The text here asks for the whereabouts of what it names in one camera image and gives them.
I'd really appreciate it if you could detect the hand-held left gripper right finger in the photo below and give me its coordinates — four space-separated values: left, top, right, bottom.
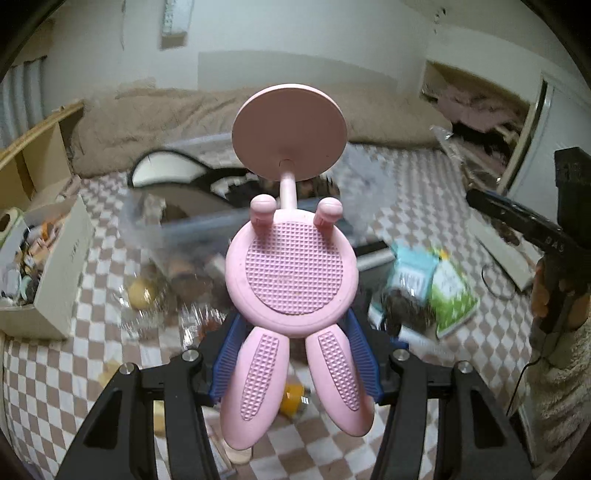
347 309 537 480

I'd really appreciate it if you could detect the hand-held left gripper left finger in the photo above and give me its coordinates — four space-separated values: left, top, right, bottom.
54 315 246 480

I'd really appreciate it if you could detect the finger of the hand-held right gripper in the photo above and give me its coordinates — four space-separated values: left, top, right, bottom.
465 189 567 253

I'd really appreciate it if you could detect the pink rabbit phone holder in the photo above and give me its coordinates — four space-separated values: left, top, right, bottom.
219 84 376 451

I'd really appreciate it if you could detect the clear plastic container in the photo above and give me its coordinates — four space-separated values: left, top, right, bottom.
117 133 371 289

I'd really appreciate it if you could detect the person's right forearm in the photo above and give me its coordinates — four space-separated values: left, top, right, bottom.
525 318 591 468

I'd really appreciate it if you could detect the person's right hand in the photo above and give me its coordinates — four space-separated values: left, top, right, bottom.
529 257 591 332

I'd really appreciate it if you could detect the white flat box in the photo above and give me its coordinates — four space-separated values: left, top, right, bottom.
468 215 542 292

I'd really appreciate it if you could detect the fluffy brown scrunchie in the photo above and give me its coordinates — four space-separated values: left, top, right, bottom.
385 290 431 334

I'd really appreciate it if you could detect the white louvered closet door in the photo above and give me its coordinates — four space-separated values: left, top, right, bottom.
501 73 591 195

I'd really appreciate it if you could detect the clear plastic bag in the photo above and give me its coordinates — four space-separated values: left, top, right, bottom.
428 124 505 195

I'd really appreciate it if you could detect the orange small bottle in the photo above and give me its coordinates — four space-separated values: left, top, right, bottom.
283 382 311 419

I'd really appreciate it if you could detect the green and white snack packet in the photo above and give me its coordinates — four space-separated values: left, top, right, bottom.
431 247 482 341

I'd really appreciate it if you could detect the yellow round item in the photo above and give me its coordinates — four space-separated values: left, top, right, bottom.
127 277 161 311

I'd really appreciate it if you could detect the teal snack packet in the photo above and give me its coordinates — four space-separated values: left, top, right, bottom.
368 242 440 325

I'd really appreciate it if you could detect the open closet with clothes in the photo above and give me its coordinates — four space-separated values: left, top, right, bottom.
418 60 541 186

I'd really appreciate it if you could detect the checkered bed sheet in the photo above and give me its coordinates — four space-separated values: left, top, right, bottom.
0 174 555 480

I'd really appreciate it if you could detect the white cardboard box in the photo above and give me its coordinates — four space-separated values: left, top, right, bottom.
0 194 96 342

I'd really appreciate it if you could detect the beige fluffy blanket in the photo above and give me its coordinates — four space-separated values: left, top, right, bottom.
71 85 456 180

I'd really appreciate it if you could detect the avocado plush toy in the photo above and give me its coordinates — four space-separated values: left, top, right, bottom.
0 209 24 241

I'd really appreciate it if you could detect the wooden headboard shelf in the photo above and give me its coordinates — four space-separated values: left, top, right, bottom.
0 102 86 219

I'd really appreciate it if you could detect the grey curtain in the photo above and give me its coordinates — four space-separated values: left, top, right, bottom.
0 55 49 145

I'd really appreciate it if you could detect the white paper bag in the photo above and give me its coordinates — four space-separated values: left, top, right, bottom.
159 0 190 49

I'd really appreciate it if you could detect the black cable loop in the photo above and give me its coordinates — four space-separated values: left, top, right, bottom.
480 264 519 302

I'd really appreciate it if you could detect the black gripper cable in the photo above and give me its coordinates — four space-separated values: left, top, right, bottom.
505 331 556 418

